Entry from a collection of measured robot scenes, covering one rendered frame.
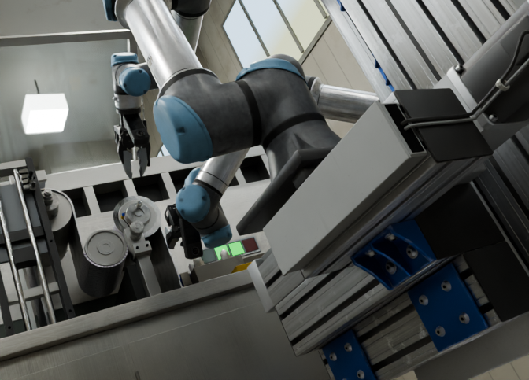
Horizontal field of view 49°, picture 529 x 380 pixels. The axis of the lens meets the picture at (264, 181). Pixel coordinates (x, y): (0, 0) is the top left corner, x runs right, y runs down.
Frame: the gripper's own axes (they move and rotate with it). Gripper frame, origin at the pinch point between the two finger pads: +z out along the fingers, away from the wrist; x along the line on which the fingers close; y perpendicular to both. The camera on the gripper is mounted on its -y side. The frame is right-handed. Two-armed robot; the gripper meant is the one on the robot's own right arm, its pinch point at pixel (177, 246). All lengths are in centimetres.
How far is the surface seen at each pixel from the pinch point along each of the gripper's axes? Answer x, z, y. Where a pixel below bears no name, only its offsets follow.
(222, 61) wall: -222, 289, 311
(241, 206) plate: -45, 41, 27
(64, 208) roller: 25.8, 8.7, 24.4
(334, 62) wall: -238, 157, 189
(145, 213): 4.1, 5.4, 15.5
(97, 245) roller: 20.1, 8.3, 10.0
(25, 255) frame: 40.8, -5.2, 5.7
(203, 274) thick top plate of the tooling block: -6.1, 4.2, -8.7
